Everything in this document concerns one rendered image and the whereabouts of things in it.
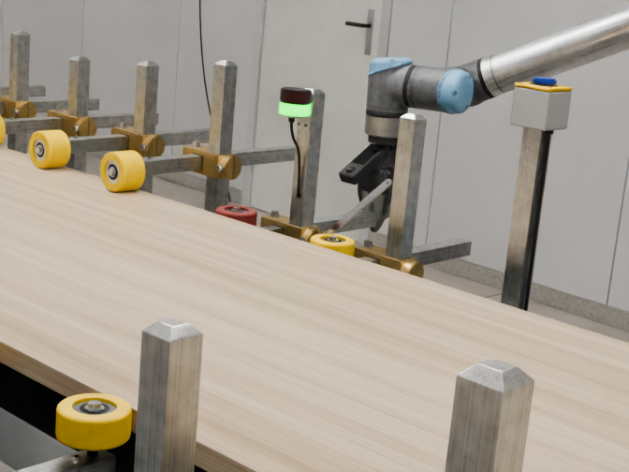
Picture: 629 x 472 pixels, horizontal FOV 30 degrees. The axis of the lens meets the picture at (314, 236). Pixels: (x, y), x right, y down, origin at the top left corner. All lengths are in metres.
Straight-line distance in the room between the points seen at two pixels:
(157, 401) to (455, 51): 4.56
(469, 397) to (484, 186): 4.62
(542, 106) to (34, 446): 0.96
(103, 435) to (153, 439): 0.31
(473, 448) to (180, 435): 0.30
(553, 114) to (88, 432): 1.00
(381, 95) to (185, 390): 1.61
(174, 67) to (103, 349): 5.51
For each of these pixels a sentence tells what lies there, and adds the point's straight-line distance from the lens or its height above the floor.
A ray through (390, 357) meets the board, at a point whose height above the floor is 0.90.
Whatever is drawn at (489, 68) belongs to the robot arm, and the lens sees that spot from 2.54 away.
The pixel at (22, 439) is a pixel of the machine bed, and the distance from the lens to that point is 1.54.
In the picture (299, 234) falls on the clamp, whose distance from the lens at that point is 2.31.
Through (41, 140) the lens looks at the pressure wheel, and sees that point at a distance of 2.56.
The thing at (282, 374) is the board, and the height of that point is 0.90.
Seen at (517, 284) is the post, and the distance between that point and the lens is 2.01.
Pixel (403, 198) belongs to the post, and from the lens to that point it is 2.14.
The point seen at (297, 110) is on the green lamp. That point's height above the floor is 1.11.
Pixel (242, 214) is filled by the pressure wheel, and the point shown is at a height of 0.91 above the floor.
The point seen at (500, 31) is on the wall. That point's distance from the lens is 5.26.
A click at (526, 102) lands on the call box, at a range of 1.95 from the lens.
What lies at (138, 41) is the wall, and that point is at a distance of 7.22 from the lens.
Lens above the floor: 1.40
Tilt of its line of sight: 14 degrees down
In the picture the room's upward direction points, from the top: 5 degrees clockwise
